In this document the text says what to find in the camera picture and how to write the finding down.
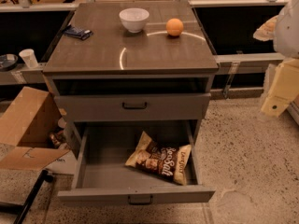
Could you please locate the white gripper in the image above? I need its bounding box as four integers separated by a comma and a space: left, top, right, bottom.
253, 16, 299, 118

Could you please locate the brown sea salt chip bag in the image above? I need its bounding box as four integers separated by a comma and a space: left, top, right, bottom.
125, 132, 192, 186

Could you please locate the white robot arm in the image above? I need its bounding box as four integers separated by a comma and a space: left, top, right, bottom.
253, 0, 299, 117

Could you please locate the grey drawer cabinet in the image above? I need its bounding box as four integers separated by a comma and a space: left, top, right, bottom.
44, 1, 219, 152

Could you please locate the closed grey top drawer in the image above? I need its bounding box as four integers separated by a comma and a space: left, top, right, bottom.
55, 93, 210, 122

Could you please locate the open grey middle drawer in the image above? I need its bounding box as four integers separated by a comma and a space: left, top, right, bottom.
58, 120, 214, 206

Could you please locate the orange fruit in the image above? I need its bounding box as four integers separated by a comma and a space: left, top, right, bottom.
166, 19, 184, 36

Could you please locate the white ceramic bowl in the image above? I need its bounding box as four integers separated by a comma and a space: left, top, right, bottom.
119, 7, 150, 33

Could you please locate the dark blue snack packet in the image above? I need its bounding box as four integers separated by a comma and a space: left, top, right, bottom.
63, 25, 93, 40

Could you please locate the white paper cup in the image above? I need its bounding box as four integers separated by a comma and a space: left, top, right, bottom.
19, 49, 38, 69

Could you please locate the open cardboard box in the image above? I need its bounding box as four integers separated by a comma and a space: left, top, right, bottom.
0, 87, 70, 171

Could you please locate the dark round plate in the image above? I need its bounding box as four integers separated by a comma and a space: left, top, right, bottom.
0, 54, 18, 72

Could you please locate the black metal stand leg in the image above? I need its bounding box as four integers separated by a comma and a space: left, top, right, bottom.
0, 170, 54, 224

